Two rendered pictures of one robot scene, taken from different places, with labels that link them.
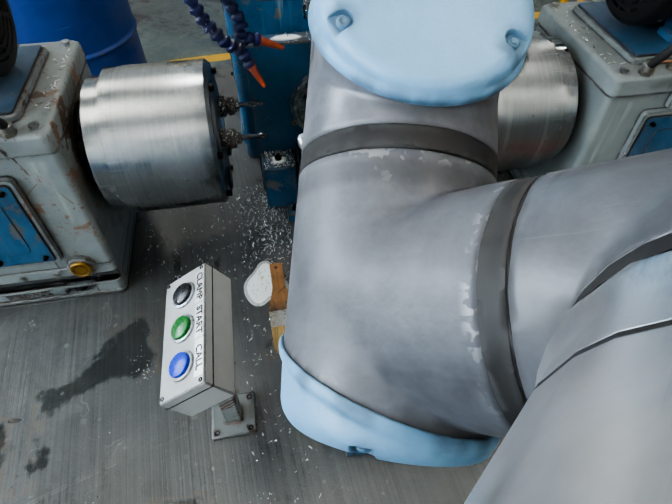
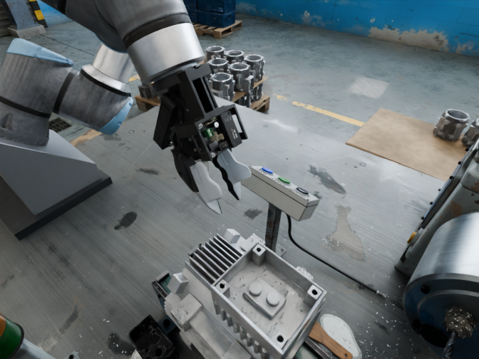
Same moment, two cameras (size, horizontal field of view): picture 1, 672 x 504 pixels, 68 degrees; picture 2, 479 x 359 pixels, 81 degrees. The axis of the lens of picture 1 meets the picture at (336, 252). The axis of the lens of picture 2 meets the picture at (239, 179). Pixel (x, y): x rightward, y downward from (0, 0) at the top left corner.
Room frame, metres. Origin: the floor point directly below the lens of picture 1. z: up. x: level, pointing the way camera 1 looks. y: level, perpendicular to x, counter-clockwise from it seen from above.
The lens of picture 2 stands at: (0.63, -0.18, 1.50)
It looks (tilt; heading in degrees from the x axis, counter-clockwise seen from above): 43 degrees down; 143
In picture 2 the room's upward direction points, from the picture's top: straight up
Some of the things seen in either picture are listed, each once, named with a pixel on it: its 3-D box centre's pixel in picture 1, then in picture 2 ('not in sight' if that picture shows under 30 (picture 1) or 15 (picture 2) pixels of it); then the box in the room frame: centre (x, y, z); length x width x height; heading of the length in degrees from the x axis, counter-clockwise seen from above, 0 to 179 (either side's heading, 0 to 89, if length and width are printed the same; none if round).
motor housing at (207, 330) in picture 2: not in sight; (244, 308); (0.48, -0.05, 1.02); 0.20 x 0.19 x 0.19; 10
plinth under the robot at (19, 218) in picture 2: not in sight; (45, 185); (-0.35, -0.30, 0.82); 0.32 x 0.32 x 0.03; 15
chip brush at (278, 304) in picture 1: (281, 304); (309, 327); (0.54, 0.10, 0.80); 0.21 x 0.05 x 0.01; 11
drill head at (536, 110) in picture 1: (506, 103); not in sight; (0.84, -0.33, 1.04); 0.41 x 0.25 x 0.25; 100
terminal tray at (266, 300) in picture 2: not in sight; (266, 300); (0.52, -0.04, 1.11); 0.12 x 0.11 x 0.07; 10
